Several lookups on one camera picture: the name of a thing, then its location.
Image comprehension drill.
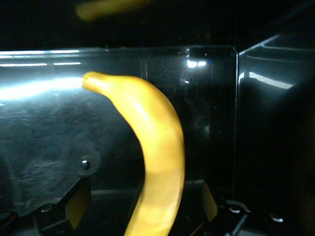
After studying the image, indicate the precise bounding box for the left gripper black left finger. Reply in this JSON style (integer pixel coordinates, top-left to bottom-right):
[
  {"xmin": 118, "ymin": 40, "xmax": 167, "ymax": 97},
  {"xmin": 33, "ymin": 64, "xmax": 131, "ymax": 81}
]
[{"xmin": 0, "ymin": 177, "xmax": 92, "ymax": 236}]

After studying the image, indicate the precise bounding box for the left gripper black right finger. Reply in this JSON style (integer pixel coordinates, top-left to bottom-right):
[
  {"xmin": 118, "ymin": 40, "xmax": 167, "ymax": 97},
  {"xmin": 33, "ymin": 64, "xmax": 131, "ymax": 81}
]
[{"xmin": 191, "ymin": 180, "xmax": 251, "ymax": 236}]

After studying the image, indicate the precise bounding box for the black plastic box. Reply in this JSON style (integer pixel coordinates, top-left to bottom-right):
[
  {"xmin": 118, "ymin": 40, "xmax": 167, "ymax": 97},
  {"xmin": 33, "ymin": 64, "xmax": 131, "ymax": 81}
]
[{"xmin": 0, "ymin": 0, "xmax": 315, "ymax": 236}]

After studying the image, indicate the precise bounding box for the yellow banana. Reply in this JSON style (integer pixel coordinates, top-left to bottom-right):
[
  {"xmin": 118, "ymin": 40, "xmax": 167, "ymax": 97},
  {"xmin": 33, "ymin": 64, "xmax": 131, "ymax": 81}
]
[{"xmin": 82, "ymin": 71, "xmax": 186, "ymax": 236}]

